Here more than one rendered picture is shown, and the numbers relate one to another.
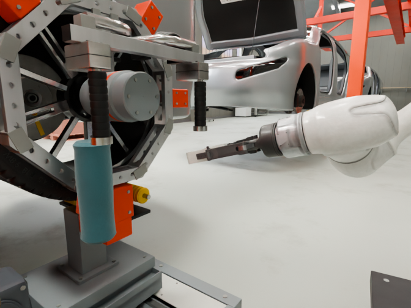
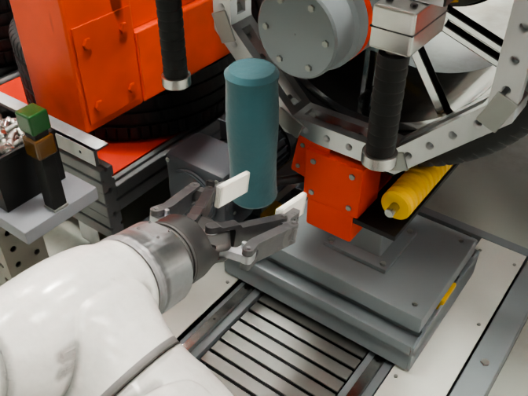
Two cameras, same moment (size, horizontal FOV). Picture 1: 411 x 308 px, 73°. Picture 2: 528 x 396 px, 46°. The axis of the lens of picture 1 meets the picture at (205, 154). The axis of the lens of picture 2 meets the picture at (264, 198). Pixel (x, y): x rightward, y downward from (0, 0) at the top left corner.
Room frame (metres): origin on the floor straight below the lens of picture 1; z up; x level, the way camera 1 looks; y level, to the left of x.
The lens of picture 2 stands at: (0.71, -0.61, 1.19)
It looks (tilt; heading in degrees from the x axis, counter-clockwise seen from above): 39 degrees down; 90
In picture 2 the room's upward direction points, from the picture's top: straight up
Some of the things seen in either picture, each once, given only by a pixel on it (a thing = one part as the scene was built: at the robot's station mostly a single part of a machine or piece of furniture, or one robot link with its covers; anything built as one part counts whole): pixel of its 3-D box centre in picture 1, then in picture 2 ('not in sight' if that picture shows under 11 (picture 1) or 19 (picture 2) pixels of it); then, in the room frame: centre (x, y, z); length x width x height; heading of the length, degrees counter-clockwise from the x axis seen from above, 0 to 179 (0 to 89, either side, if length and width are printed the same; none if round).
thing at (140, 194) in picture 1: (122, 189); (425, 172); (1.01, 0.32, 0.51); 0.29 x 0.06 x 0.06; 54
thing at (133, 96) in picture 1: (118, 96); (335, 10); (0.81, 0.25, 0.85); 0.21 x 0.14 x 0.14; 54
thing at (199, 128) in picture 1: (200, 105); (386, 107); (0.85, 0.02, 0.83); 0.04 x 0.04 x 0.16
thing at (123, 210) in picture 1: (104, 209); (351, 177); (0.88, 0.34, 0.48); 0.16 x 0.12 x 0.17; 54
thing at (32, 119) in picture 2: not in sight; (33, 119); (0.32, 0.29, 0.64); 0.04 x 0.04 x 0.04; 54
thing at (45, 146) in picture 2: not in sight; (39, 144); (0.32, 0.29, 0.59); 0.04 x 0.04 x 0.04; 54
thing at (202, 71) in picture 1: (192, 71); (410, 16); (0.87, 0.04, 0.93); 0.09 x 0.05 x 0.05; 54
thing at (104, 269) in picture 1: (86, 242); (375, 207); (0.96, 0.44, 0.32); 0.40 x 0.30 x 0.28; 144
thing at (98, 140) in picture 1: (99, 106); (171, 34); (0.58, 0.22, 0.83); 0.04 x 0.04 x 0.16
